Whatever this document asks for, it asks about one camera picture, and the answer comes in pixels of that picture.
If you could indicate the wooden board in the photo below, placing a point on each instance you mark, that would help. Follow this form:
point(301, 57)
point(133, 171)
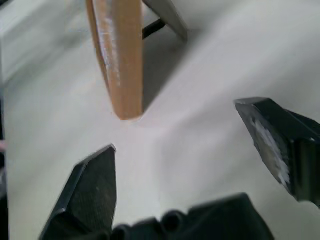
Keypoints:
point(122, 62)

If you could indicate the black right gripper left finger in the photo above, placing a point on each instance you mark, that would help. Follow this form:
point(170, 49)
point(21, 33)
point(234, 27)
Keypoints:
point(87, 195)

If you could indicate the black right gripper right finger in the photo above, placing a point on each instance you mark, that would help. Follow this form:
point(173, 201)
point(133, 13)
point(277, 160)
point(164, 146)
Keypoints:
point(280, 130)

